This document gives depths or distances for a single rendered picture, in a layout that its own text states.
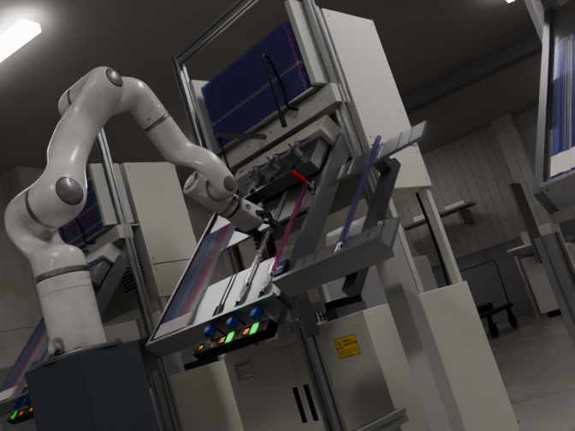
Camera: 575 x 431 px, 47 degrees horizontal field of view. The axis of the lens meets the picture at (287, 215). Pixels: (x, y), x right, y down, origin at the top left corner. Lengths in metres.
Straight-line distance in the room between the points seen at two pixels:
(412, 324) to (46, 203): 0.92
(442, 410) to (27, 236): 1.07
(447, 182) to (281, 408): 8.41
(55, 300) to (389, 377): 1.01
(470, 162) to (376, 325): 8.48
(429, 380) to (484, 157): 8.81
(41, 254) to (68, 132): 0.33
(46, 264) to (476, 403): 1.49
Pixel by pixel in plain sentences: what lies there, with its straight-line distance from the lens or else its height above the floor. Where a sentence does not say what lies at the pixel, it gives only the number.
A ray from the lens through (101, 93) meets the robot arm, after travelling 1.82.
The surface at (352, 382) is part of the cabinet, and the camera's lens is 2.13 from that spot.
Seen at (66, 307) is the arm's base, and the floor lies 0.81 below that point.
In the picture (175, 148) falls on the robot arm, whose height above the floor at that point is 1.23.
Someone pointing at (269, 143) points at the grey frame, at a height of 1.31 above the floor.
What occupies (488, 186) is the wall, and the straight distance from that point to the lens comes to 10.37.
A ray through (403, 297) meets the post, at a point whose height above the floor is 0.61.
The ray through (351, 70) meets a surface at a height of 1.47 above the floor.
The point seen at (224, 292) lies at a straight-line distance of 2.13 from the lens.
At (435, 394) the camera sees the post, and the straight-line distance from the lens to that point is 1.72.
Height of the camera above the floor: 0.58
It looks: 11 degrees up
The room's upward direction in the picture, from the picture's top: 17 degrees counter-clockwise
